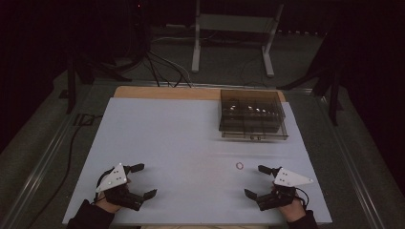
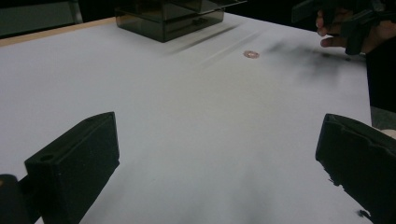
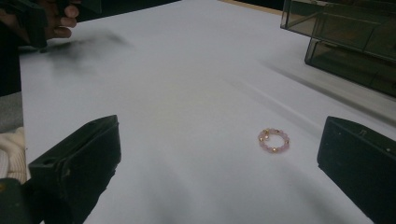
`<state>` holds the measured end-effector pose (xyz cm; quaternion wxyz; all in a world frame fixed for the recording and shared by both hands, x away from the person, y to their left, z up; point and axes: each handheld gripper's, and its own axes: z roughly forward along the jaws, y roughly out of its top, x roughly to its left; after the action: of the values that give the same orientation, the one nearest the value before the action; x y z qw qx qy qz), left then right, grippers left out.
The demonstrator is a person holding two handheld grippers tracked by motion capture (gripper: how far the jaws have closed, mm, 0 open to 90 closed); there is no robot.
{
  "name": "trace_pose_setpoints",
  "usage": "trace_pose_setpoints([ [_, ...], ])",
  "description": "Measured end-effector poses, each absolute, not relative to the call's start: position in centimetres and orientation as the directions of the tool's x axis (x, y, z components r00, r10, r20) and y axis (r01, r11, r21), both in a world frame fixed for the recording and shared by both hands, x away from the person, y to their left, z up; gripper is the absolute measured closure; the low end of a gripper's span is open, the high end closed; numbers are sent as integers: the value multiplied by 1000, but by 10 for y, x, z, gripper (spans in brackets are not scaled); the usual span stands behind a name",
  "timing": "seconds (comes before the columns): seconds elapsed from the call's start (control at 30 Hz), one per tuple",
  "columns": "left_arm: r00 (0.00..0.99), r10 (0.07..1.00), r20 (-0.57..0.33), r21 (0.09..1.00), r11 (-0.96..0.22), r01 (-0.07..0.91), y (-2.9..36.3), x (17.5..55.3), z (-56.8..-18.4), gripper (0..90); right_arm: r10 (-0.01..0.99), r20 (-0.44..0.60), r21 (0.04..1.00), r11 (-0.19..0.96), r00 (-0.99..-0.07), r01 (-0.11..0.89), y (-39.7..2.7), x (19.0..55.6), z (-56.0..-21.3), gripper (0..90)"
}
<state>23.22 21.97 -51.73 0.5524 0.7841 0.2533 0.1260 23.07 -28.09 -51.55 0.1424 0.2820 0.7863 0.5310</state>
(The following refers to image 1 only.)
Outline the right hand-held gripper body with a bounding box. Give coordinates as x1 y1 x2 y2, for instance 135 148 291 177
255 166 314 212

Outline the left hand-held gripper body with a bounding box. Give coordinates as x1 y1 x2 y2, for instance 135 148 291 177
95 162 145 212

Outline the clear smoked plastic drawer box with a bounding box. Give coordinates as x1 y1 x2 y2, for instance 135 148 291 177
218 89 289 142

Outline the person's left hand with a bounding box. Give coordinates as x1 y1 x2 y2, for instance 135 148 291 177
95 190 124 214

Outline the person's right hand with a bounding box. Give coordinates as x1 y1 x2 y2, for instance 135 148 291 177
270 186 308 223

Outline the white table cover board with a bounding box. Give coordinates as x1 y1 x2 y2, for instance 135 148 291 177
62 96 333 226

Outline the black tripod stand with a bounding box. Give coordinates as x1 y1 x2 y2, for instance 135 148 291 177
64 47 134 115
276 28 347 127

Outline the white metal stand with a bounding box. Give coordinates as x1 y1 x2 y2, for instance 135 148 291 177
191 0 285 78

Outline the white power strip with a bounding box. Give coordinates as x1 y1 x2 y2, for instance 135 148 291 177
164 23 193 31

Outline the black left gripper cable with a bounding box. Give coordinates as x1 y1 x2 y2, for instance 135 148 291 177
94 169 113 204

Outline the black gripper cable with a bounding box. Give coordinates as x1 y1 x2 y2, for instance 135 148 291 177
294 186 310 210
94 169 113 204

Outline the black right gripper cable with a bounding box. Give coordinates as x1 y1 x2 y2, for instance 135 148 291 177
294 186 310 210

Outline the black floor cable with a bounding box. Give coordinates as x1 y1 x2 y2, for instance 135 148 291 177
27 114 104 229

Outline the aluminium floor rail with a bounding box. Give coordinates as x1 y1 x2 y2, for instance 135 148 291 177
314 94 385 229
0 83 84 229

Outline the black cable bundle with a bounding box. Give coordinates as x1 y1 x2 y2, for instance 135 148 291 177
139 49 193 89

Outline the white cable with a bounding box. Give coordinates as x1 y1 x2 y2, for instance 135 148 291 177
151 35 193 84

